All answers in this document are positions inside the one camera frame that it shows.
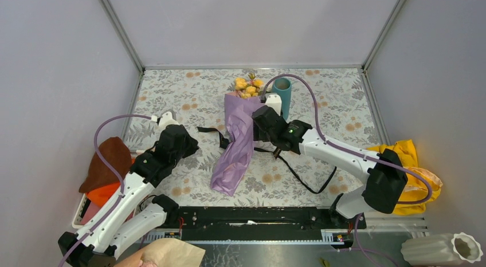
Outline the floral patterned table mat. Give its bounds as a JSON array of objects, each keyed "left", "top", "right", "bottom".
[{"left": 124, "top": 68, "right": 381, "bottom": 207}]

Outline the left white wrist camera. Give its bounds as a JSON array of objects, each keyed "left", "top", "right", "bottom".
[{"left": 150, "top": 110, "right": 179, "bottom": 131}]

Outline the yellow cloth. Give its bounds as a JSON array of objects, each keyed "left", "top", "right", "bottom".
[{"left": 366, "top": 139, "right": 444, "bottom": 216}]

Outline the orange cloth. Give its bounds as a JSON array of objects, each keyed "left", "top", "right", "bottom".
[{"left": 79, "top": 155, "right": 120, "bottom": 207}]

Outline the yellow pink flower bunch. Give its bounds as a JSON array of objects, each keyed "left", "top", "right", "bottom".
[{"left": 233, "top": 73, "right": 265, "bottom": 99}]

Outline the brown paper bag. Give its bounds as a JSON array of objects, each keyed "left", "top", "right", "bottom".
[{"left": 115, "top": 238, "right": 206, "bottom": 267}]

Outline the purple wrapping paper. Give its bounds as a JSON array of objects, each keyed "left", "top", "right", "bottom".
[{"left": 210, "top": 93, "right": 264, "bottom": 196}]

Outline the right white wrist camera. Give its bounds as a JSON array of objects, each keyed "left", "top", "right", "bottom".
[{"left": 262, "top": 93, "right": 282, "bottom": 116}]

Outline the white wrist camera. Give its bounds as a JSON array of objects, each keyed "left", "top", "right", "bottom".
[
  {"left": 262, "top": 93, "right": 282, "bottom": 116},
  {"left": 150, "top": 110, "right": 179, "bottom": 131}
]

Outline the white plastic basket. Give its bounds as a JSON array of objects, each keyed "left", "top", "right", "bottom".
[{"left": 72, "top": 194, "right": 93, "bottom": 229}]

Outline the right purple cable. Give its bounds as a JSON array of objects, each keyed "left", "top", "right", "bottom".
[{"left": 258, "top": 73, "right": 434, "bottom": 267}]

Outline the teal ceramic vase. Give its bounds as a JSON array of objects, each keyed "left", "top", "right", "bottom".
[{"left": 271, "top": 77, "right": 292, "bottom": 120}]

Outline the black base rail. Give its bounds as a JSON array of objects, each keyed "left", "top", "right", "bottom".
[{"left": 151, "top": 206, "right": 367, "bottom": 241}]

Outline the black ribbon gold lettering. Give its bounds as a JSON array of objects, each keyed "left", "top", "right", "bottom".
[{"left": 197, "top": 127, "right": 337, "bottom": 194}]

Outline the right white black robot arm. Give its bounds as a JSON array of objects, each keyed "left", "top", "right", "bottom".
[{"left": 252, "top": 106, "right": 407, "bottom": 228}]

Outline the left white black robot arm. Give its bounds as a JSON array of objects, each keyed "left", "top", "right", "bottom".
[{"left": 58, "top": 124, "right": 198, "bottom": 266}]

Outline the white ribbed vase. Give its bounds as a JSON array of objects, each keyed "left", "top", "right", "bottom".
[{"left": 401, "top": 232, "right": 484, "bottom": 266}]

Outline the pink cloth in basket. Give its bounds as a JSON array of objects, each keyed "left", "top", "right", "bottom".
[{"left": 80, "top": 204, "right": 100, "bottom": 226}]

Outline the brown cloth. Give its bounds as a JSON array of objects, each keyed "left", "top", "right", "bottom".
[{"left": 79, "top": 137, "right": 132, "bottom": 193}]

